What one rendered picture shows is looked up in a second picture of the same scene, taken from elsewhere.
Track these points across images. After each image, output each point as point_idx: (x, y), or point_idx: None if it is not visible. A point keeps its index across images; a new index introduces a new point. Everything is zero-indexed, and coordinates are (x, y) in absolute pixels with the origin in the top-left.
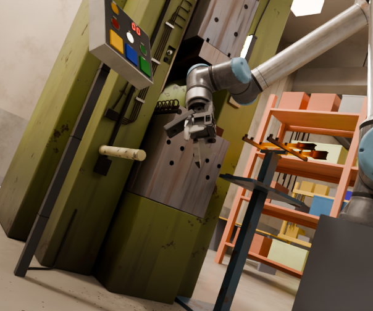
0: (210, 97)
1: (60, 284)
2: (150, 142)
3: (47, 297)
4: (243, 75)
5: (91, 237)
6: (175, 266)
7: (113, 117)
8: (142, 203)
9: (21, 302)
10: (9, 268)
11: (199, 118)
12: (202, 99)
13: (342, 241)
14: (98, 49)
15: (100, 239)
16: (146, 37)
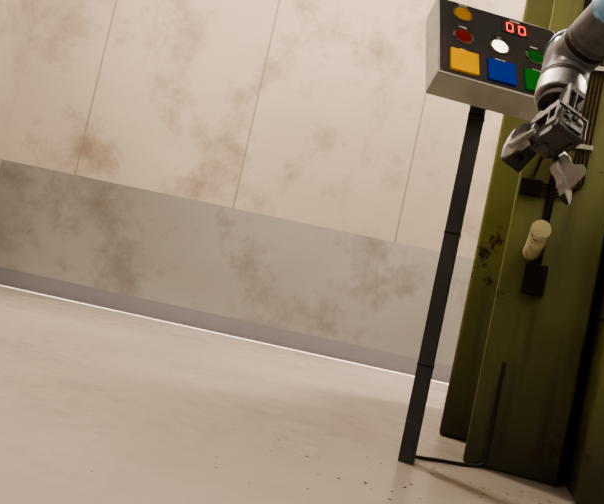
0: (571, 79)
1: (472, 480)
2: None
3: (427, 483)
4: None
5: (544, 413)
6: None
7: (535, 190)
8: None
9: (374, 477)
10: (398, 455)
11: (544, 118)
12: (555, 86)
13: None
14: (435, 84)
15: (562, 416)
16: (544, 35)
